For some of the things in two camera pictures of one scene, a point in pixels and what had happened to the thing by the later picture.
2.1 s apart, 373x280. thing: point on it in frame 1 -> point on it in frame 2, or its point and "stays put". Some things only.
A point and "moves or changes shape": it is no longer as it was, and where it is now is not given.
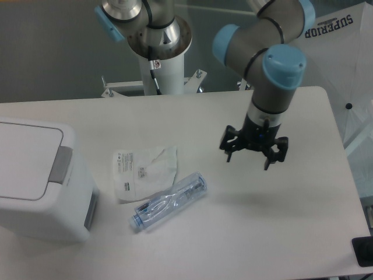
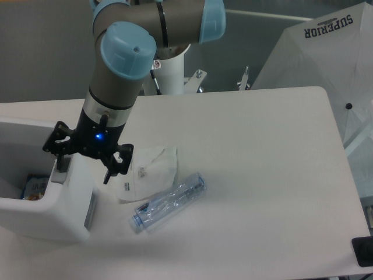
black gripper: (259, 136) -> (95, 136)
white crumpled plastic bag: (143, 174) stays put
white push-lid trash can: (46, 191) moves or changes shape
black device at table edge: (363, 249) stays put
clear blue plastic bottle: (169, 201) stays put
